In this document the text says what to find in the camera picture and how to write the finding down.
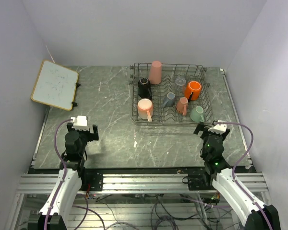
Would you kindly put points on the blue printed mug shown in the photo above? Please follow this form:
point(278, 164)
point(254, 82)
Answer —
point(169, 100)

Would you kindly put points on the aluminium mounting rail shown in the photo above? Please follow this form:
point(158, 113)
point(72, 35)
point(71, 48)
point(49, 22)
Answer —
point(112, 183)

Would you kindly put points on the salmon printed mug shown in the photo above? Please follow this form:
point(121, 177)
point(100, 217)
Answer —
point(182, 105)

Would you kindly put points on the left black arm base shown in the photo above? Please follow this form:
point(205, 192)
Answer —
point(92, 180)

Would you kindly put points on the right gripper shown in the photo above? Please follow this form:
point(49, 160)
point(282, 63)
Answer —
point(200, 127)

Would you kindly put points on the black faceted mug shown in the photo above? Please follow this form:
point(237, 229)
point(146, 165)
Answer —
point(144, 88)

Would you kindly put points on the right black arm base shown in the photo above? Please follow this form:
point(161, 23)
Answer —
point(201, 182)

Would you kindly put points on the light pink mug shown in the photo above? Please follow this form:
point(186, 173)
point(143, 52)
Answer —
point(145, 109)

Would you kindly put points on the mint green mug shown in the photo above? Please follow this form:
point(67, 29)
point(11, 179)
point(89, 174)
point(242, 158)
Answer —
point(197, 114)

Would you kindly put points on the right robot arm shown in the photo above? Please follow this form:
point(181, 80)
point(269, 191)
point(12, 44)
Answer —
point(251, 211)

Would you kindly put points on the orange enamel mug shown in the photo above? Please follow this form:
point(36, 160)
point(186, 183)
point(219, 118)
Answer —
point(193, 90)

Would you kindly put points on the tall pink tumbler cup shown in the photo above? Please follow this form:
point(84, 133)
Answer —
point(155, 73)

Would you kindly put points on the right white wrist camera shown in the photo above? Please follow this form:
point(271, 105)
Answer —
point(218, 126)

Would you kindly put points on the clear glass cup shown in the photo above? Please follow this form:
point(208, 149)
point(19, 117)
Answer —
point(180, 84)

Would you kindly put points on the small whiteboard with wooden frame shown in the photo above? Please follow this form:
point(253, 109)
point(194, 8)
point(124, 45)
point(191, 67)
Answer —
point(55, 86)

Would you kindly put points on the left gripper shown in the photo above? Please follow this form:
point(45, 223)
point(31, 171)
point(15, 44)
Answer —
point(90, 136)

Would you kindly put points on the grey wire dish rack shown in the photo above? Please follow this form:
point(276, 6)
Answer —
point(172, 75)

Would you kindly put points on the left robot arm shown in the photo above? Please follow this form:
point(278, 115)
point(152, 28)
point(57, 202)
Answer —
point(54, 213)

